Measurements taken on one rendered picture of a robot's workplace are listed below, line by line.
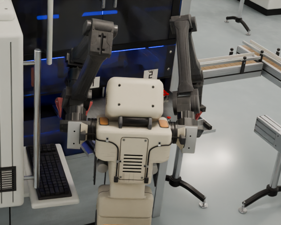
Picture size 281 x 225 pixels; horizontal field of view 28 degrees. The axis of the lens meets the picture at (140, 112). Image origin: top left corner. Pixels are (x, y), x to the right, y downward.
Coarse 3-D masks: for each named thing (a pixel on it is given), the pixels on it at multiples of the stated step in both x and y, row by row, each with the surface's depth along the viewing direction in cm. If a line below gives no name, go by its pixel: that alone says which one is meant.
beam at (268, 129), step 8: (256, 120) 370; (264, 120) 367; (272, 120) 366; (256, 128) 371; (264, 128) 364; (272, 128) 357; (280, 128) 358; (264, 136) 365; (272, 136) 358; (280, 136) 351; (272, 144) 359; (280, 144) 352; (280, 152) 354
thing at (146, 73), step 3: (153, 69) 297; (156, 69) 298; (144, 72) 295; (147, 72) 296; (153, 72) 298; (156, 72) 299; (144, 75) 296; (147, 75) 297; (150, 75) 298; (153, 75) 299; (156, 75) 300; (144, 78) 297; (147, 78) 298; (150, 78) 299; (153, 78) 300; (156, 78) 300
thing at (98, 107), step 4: (96, 100) 296; (100, 100) 296; (104, 100) 296; (92, 104) 291; (96, 104) 292; (100, 104) 292; (104, 104) 293; (92, 108) 288; (96, 108) 288; (100, 108) 288; (104, 108) 289; (88, 112) 283; (92, 112) 284; (96, 112) 284; (100, 112) 285; (104, 112) 285; (88, 116) 280; (92, 116) 281; (96, 116) 281
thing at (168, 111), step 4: (172, 92) 305; (172, 96) 305; (164, 104) 299; (168, 104) 300; (172, 104) 300; (164, 108) 295; (168, 108) 296; (172, 108) 296; (164, 112) 291; (168, 112) 292; (172, 112) 292; (164, 116) 288; (168, 116) 288; (172, 116) 289; (176, 116) 289; (200, 116) 285; (172, 120) 285; (176, 120) 285; (200, 120) 282; (200, 124) 283
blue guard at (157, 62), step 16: (144, 48) 288; (160, 48) 292; (64, 64) 270; (112, 64) 283; (128, 64) 288; (144, 64) 292; (160, 64) 298; (32, 80) 266; (48, 80) 270; (64, 80) 274
